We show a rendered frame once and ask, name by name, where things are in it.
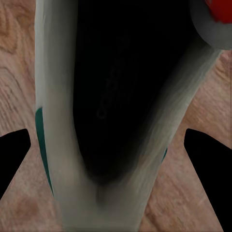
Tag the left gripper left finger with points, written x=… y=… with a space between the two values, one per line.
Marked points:
x=13 y=148

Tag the gym shoe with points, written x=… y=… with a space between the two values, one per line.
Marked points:
x=113 y=81

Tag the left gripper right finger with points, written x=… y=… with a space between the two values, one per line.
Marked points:
x=212 y=162

